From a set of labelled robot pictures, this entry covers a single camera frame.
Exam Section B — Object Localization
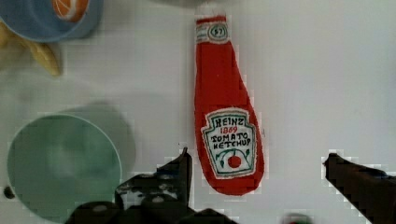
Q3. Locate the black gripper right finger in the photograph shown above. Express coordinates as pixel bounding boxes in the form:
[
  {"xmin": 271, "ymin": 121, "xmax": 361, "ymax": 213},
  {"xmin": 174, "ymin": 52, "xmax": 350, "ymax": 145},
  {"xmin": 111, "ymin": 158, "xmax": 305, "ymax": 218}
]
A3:
[{"xmin": 323, "ymin": 153, "xmax": 396, "ymax": 224}]

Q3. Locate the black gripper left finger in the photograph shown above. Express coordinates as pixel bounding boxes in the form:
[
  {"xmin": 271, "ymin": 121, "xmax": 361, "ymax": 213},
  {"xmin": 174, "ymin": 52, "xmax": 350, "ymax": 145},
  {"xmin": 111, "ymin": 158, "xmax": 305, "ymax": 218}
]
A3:
[{"xmin": 115, "ymin": 147, "xmax": 192, "ymax": 210}]

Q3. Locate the red plush ketchup bottle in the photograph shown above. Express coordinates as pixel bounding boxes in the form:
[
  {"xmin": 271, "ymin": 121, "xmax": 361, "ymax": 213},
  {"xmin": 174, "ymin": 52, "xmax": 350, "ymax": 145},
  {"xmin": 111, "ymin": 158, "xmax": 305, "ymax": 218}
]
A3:
[{"xmin": 194, "ymin": 10, "xmax": 264, "ymax": 196}]

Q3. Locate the green mug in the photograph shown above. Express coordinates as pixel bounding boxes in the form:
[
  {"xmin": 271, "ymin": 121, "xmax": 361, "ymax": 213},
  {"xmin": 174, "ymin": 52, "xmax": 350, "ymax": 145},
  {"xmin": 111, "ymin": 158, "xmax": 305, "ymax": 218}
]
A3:
[{"xmin": 7, "ymin": 105, "xmax": 134, "ymax": 223}]

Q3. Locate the yellow banana toy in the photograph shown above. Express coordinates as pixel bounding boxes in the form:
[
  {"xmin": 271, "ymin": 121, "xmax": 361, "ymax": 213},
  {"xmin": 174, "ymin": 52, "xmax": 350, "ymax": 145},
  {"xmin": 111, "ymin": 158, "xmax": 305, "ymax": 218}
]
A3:
[{"xmin": 1, "ymin": 22, "xmax": 61, "ymax": 77}]

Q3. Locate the orange slice toy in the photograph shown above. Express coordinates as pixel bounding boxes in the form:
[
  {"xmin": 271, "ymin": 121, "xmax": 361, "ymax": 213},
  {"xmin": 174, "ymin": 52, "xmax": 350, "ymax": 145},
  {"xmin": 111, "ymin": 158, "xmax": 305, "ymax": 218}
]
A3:
[{"xmin": 51, "ymin": 0, "xmax": 89, "ymax": 22}]

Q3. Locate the blue small bowl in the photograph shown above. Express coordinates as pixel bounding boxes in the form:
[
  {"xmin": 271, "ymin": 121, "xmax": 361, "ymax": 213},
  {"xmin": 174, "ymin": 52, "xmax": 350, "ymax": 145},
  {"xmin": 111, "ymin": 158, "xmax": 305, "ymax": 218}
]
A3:
[{"xmin": 0, "ymin": 0, "xmax": 104, "ymax": 43}]

